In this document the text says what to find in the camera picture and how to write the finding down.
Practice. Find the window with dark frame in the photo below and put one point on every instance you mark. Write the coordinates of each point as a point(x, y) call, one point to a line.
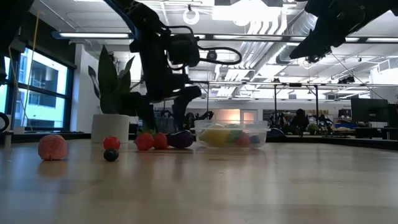
point(46, 74)

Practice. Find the dark toy berry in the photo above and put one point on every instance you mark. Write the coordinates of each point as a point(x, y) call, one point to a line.
point(111, 155)
point(255, 139)

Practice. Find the black aluminium table frame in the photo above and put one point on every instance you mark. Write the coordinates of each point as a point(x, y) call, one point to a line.
point(357, 143)

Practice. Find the black computer monitor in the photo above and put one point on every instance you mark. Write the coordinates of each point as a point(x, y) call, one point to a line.
point(370, 110)
point(132, 109)

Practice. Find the black background robot arm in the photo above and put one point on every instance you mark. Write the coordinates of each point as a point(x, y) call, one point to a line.
point(206, 115)

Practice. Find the white plant pot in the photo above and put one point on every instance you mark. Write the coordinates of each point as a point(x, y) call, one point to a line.
point(110, 129)

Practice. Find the pink toy fruit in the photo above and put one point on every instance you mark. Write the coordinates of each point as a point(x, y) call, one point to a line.
point(53, 147)

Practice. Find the green snake plant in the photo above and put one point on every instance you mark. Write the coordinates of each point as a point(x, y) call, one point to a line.
point(107, 87)

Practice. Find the yellow toy lemon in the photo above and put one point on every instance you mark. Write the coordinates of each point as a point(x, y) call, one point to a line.
point(214, 137)

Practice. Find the small white post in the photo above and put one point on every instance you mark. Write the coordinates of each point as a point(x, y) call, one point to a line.
point(7, 140)

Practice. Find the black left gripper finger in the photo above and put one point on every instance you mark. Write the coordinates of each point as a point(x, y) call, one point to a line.
point(147, 115)
point(179, 115)

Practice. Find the red toy strawberry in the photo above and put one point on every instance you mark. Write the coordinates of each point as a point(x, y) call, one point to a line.
point(145, 142)
point(243, 140)
point(160, 141)

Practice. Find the black ceiling fixture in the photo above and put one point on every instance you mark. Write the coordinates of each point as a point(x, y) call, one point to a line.
point(313, 59)

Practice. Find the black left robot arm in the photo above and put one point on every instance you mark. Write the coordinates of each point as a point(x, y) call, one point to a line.
point(133, 12)

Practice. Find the black workstation frame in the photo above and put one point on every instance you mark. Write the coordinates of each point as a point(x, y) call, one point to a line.
point(295, 84)
point(206, 82)

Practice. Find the person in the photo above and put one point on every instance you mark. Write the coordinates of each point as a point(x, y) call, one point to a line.
point(300, 119)

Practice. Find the silver ventilation duct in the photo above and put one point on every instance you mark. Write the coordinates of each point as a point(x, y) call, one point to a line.
point(281, 57)

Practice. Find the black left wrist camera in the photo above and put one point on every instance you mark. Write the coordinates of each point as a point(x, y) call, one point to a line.
point(183, 49)

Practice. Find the purple toy eggplant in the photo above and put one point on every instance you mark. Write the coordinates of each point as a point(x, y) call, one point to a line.
point(182, 139)

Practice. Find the black ceiling spotlights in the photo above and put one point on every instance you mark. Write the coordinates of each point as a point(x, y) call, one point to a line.
point(346, 80)

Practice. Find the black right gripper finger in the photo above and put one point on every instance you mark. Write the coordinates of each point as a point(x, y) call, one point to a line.
point(320, 49)
point(315, 43)

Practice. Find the clear plastic tupperware container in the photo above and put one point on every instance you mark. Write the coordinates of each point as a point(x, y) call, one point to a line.
point(262, 132)

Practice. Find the small green potted plant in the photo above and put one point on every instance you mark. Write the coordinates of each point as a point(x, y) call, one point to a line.
point(312, 127)

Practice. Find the black ceiling dome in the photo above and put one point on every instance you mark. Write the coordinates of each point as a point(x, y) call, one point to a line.
point(211, 55)

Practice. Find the dark grey box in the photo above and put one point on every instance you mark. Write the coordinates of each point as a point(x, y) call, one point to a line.
point(164, 124)

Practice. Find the long ceiling light bar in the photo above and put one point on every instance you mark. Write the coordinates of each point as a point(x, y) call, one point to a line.
point(93, 35)

